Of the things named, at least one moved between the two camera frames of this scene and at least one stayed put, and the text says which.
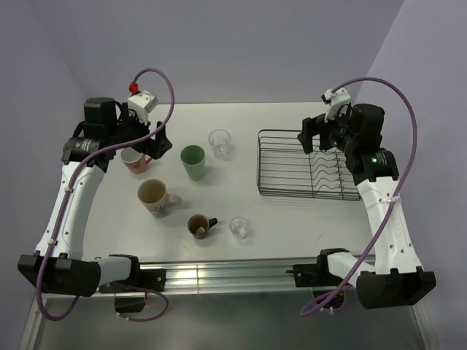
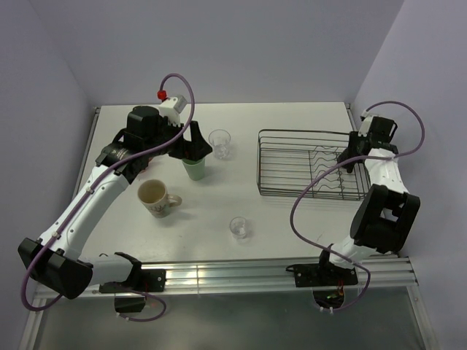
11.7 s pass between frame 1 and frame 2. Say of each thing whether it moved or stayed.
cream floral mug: stayed
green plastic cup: stayed
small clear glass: stayed
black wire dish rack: stayed
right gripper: moved
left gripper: moved
